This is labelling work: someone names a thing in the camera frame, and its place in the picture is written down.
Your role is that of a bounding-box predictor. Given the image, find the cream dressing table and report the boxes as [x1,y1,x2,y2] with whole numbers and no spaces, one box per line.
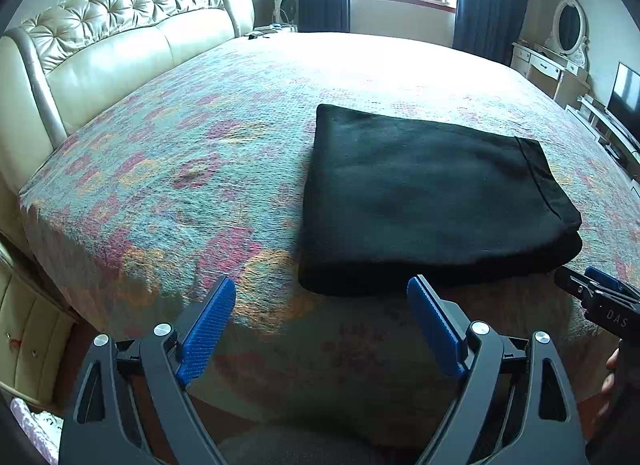
[510,39,592,106]

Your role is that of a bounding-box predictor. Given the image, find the white bedside table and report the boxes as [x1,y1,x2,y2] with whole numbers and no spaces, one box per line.
[247,22,302,40]

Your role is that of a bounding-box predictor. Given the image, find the oval vanity mirror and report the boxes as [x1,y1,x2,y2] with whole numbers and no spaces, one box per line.
[544,0,592,66]

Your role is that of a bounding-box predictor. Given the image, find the black pants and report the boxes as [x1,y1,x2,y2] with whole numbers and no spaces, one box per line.
[297,103,584,297]

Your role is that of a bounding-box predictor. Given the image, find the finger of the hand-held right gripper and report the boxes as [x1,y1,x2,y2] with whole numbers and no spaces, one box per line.
[585,267,640,302]
[554,267,601,306]

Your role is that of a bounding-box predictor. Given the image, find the beige tufted leather headboard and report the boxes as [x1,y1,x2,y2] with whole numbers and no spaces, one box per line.
[0,0,257,251]

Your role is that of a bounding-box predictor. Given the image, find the person's right hand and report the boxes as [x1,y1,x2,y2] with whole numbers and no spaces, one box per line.
[600,347,624,395]

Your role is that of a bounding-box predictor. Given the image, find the flat screen television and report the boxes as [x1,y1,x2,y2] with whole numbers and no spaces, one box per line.
[604,61,640,132]

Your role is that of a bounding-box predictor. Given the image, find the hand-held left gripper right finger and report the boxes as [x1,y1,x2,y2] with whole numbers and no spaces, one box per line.
[406,275,588,465]

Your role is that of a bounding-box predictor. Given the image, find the pink patterned cloth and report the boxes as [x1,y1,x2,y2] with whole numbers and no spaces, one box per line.
[9,396,62,465]

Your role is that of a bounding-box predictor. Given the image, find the beige padded nightstand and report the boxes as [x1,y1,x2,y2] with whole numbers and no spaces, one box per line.
[0,244,82,412]

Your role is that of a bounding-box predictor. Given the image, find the white TV stand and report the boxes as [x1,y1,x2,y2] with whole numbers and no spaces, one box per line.
[566,94,640,172]

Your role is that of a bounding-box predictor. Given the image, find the bed with floral cover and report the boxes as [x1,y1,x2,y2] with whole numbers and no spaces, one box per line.
[17,31,640,441]

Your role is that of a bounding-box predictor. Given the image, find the white fan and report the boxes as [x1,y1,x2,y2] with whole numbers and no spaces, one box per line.
[273,0,300,28]

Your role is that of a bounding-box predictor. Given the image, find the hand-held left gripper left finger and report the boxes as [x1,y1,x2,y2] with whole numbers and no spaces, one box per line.
[59,277,237,465]

